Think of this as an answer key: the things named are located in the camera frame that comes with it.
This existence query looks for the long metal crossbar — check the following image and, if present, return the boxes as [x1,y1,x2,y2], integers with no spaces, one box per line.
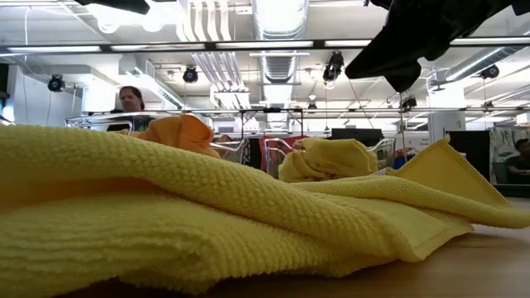
[82,106,530,115]

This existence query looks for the white pillar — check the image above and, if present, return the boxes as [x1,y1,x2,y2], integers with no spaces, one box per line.
[427,110,468,144]

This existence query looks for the round white ceiling lamp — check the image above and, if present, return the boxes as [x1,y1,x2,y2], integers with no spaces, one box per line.
[97,16,121,36]
[141,18,165,34]

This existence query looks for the blue storage bin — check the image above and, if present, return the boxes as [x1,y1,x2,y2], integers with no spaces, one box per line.
[392,147,416,171]

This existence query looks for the red cloth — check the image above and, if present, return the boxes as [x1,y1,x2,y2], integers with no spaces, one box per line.
[258,135,307,171]

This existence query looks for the clear plastic basket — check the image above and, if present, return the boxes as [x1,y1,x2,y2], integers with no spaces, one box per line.
[64,111,249,165]
[263,137,397,180]

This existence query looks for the black panel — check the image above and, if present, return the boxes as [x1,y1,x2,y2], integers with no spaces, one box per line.
[445,130,492,183]

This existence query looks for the silver spiral duct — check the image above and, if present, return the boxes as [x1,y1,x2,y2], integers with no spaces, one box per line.
[443,44,530,83]

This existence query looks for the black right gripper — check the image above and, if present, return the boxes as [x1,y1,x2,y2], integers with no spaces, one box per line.
[344,0,514,94]

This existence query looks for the black lattice stand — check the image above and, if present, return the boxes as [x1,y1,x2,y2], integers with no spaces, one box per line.
[231,110,254,166]

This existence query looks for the orange microfiber towel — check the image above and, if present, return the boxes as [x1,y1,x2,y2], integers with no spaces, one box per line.
[119,113,222,160]

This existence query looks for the leaf patterned curtain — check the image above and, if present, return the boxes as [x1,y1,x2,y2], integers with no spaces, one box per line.
[489,126,530,185]

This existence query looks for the silver round ventilation duct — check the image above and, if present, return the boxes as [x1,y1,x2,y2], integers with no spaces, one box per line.
[251,0,311,129]

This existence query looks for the long black ceiling light bar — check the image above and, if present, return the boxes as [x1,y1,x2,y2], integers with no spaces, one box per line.
[0,36,530,55]

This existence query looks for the white rectangular air duct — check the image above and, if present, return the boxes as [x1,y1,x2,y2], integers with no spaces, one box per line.
[119,57,212,127]

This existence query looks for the person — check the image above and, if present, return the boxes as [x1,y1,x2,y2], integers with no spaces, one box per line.
[503,137,530,177]
[106,84,157,134]

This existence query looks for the white ceiling pipes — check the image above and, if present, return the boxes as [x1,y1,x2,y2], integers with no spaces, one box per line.
[177,0,253,111]

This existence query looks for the thin hanging cable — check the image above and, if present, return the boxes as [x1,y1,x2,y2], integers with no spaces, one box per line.
[395,89,407,150]

